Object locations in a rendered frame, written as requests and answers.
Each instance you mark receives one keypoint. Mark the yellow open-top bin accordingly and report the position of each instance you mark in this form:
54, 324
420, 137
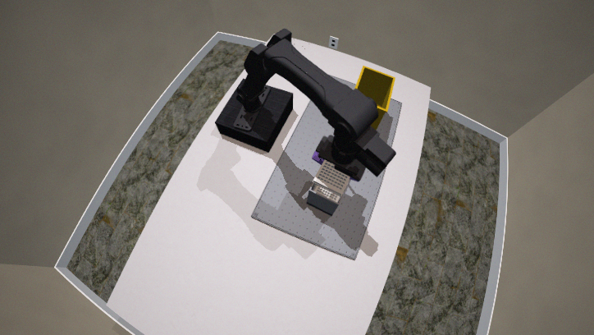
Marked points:
375, 84

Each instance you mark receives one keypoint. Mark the white well plate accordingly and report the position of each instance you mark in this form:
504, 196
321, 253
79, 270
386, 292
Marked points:
324, 179
328, 194

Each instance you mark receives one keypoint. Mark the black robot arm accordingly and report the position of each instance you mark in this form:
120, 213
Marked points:
348, 111

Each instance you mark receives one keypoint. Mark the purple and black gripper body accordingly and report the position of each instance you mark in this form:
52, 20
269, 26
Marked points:
344, 163

